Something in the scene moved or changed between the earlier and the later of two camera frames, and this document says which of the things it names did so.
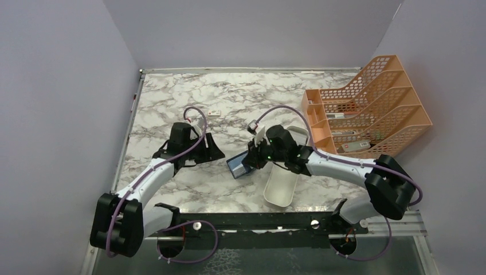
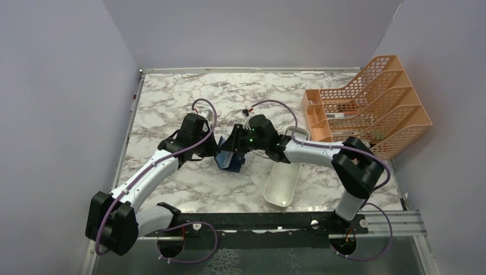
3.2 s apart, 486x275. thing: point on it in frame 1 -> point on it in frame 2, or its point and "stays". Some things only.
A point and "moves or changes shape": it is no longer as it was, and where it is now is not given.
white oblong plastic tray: [281, 185] stays
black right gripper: [253, 158] -> [234, 142]
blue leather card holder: [236, 165] moves or changes shape
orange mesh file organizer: [369, 118] stays
